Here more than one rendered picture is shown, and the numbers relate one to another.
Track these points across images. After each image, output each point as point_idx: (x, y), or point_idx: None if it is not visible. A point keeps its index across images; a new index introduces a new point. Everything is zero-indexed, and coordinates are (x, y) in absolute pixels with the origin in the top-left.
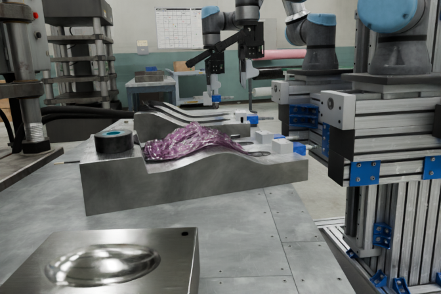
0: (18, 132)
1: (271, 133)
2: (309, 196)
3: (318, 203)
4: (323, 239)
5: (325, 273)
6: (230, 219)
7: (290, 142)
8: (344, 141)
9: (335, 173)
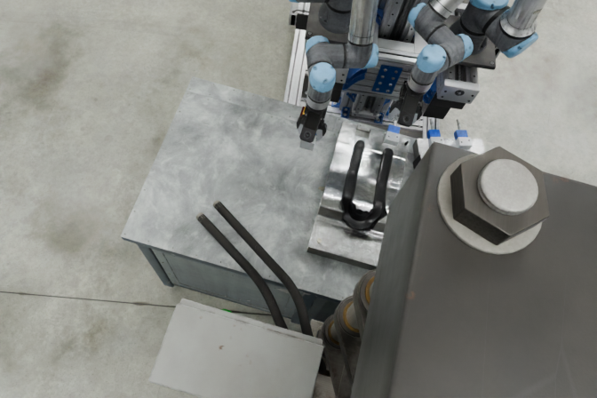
0: (321, 361)
1: (442, 138)
2: (163, 68)
3: (185, 68)
4: None
5: None
6: None
7: (469, 138)
8: (455, 101)
9: (434, 115)
